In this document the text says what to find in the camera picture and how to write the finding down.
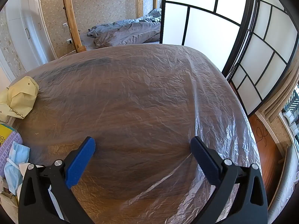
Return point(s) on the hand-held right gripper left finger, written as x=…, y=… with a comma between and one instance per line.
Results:
x=80, y=163

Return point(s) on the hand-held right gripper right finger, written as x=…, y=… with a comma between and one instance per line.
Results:
x=205, y=161

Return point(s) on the purple plastic basket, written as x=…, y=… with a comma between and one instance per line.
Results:
x=11, y=140

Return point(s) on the yellow paper bag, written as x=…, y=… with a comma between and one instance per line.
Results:
x=18, y=98

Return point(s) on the yellow printed box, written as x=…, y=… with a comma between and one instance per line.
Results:
x=4, y=133

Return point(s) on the table with plastic cover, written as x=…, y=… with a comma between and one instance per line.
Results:
x=140, y=98

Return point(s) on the beige curtain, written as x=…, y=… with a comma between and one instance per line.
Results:
x=280, y=102

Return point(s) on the black window grille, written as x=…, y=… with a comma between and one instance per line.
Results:
x=292, y=102

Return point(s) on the black framed frosted sliding door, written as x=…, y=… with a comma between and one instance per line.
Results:
x=264, y=51
x=201, y=28

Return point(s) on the grey duvet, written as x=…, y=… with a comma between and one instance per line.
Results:
x=128, y=32

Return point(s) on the white wardrobe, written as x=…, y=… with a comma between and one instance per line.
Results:
x=23, y=16

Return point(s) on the wooden bunk bed frame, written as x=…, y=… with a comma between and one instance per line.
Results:
x=70, y=16

